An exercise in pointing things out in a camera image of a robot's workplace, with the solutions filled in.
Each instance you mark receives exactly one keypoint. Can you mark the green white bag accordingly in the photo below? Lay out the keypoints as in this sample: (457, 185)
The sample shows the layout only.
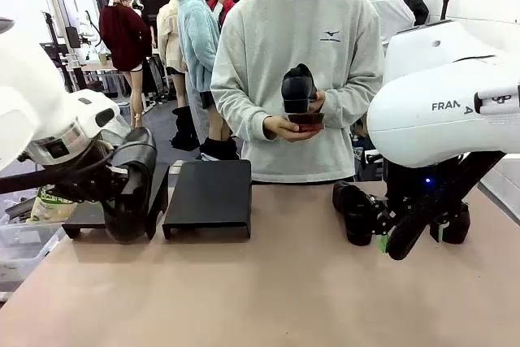
(44, 209)

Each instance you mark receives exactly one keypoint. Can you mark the person left hand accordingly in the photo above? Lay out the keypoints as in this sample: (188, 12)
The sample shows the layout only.
(319, 101)

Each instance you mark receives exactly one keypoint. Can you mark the dark red sweater mannequin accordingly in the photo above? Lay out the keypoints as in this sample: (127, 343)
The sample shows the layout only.
(122, 38)

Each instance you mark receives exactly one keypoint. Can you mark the person right hand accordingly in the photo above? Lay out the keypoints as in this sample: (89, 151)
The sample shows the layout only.
(280, 129)

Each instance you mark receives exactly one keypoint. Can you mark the black tripod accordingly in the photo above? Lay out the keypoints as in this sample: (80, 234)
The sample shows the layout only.
(447, 1)

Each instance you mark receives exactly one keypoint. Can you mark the light blue fleece mannequin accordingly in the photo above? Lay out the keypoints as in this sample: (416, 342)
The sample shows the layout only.
(199, 46)

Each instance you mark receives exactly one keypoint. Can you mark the person right forearm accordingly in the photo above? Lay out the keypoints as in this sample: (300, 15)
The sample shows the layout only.
(239, 107)

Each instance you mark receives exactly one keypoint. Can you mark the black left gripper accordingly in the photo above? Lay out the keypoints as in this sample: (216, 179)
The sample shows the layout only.
(89, 184)

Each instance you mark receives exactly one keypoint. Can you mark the person in grey sweatshirt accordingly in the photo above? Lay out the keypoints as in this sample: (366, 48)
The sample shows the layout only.
(292, 38)

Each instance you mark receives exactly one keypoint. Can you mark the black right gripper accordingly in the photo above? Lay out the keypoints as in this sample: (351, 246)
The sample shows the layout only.
(410, 180)

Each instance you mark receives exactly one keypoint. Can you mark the person left forearm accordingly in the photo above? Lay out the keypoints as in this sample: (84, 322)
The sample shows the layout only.
(353, 95)

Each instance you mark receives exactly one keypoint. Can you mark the wooden background desk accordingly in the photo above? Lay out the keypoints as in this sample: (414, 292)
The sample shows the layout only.
(101, 68)

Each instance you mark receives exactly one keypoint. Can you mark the white shirt mannequin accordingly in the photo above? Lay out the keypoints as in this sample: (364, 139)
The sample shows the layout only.
(390, 14)

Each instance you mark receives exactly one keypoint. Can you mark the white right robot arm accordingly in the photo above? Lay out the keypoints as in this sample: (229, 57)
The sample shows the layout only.
(426, 119)

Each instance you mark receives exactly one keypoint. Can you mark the clear plastic bin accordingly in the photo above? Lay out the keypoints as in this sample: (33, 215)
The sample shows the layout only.
(24, 245)

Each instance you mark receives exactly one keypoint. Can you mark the red soled shoe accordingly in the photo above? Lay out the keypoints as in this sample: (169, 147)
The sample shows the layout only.
(306, 121)

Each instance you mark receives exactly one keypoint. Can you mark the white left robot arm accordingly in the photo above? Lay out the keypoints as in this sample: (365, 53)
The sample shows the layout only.
(24, 91)

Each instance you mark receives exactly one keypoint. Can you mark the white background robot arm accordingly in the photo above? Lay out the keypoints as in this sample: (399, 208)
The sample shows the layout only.
(87, 30)

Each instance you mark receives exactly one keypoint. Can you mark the red jacket mannequin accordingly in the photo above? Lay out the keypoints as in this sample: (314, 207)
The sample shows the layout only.
(225, 7)

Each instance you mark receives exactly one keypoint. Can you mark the cream jacket mannequin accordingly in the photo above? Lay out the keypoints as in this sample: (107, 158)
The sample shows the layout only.
(168, 38)

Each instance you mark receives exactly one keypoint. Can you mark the black shoe stand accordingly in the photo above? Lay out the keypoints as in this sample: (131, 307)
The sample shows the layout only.
(87, 217)
(207, 192)

